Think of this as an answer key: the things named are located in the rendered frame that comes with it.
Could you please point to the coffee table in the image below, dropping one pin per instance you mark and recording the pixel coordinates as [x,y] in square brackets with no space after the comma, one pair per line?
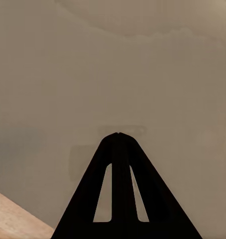
[75,71]

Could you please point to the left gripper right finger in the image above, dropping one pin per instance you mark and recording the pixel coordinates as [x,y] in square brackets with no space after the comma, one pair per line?
[167,219]

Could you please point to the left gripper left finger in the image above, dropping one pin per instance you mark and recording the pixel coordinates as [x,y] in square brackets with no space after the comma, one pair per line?
[77,220]

